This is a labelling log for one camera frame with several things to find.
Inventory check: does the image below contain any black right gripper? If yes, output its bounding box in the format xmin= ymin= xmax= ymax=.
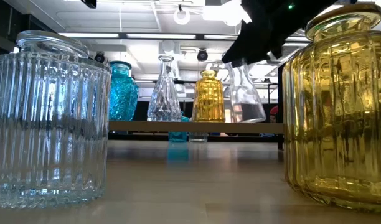
xmin=222 ymin=0 xmax=291 ymax=68

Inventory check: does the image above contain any conical clear glass vase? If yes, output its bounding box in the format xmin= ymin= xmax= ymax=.
xmin=224 ymin=58 xmax=268 ymax=124

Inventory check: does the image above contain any ribbed yellow glass vase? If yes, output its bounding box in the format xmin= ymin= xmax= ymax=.
xmin=191 ymin=69 xmax=226 ymax=123

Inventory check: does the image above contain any tall diamond-cut clear vase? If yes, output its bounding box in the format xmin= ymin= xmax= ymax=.
xmin=146 ymin=54 xmax=182 ymax=123

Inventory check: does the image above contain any tall embossed blue glass vase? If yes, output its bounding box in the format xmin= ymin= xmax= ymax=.
xmin=108 ymin=60 xmax=139 ymax=122

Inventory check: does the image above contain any short clear glass vase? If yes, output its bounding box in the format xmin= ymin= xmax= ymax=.
xmin=188 ymin=131 xmax=209 ymax=143

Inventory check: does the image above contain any short blue glass vase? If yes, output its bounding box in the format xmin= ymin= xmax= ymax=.
xmin=167 ymin=112 xmax=190 ymax=143

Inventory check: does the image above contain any wide yellow glass jar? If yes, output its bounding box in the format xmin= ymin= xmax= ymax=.
xmin=282 ymin=2 xmax=381 ymax=214

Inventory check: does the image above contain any ribbed clear glass jar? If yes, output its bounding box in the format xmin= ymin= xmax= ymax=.
xmin=0 ymin=30 xmax=113 ymax=208

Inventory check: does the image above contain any long ceiling light strip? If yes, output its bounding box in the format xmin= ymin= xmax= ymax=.
xmin=57 ymin=32 xmax=311 ymax=44

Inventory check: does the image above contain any person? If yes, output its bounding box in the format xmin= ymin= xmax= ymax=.
xmin=269 ymin=105 xmax=279 ymax=124

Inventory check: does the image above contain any white ring ceiling lamp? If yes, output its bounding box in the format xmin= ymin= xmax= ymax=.
xmin=173 ymin=7 xmax=191 ymax=26

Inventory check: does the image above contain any black aluminium table frame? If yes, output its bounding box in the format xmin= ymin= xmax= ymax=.
xmin=108 ymin=133 xmax=280 ymax=143

